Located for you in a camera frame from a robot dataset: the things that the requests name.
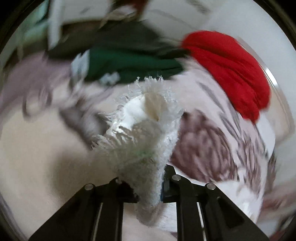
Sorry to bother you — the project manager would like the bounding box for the dark green garment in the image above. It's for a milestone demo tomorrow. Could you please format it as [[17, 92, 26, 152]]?
[[48, 21, 187, 85]]

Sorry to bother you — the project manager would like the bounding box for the white fuzzy knit jacket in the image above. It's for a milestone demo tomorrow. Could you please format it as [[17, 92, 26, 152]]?
[[93, 77, 184, 226]]

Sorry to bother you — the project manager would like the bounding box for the red quilt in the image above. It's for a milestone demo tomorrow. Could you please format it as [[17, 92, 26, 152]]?
[[182, 31, 270, 123]]

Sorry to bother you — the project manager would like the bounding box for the floral purple bed blanket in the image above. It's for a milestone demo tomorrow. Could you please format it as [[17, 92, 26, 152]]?
[[1, 53, 295, 240]]

